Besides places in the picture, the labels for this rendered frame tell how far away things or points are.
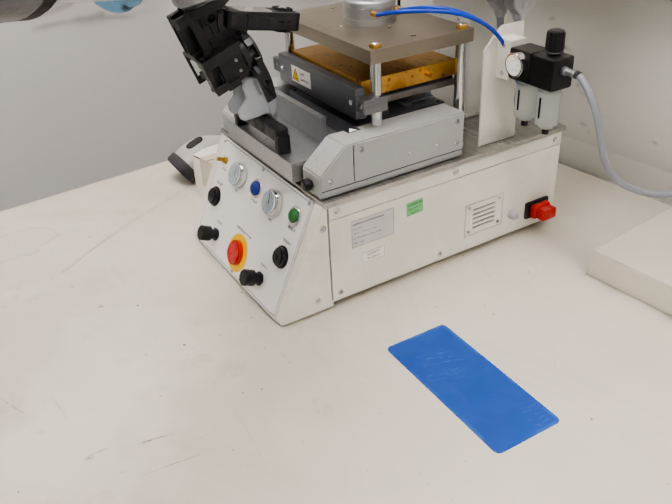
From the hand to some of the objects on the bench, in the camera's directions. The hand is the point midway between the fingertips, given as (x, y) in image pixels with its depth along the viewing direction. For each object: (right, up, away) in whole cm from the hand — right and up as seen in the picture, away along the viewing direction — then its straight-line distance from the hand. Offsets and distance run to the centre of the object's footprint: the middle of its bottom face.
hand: (273, 113), depth 108 cm
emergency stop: (-7, -23, +8) cm, 25 cm away
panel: (-8, -24, +8) cm, 27 cm away
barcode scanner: (-15, -3, +45) cm, 47 cm away
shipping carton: (-7, -8, +36) cm, 37 cm away
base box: (+16, -17, +19) cm, 30 cm away
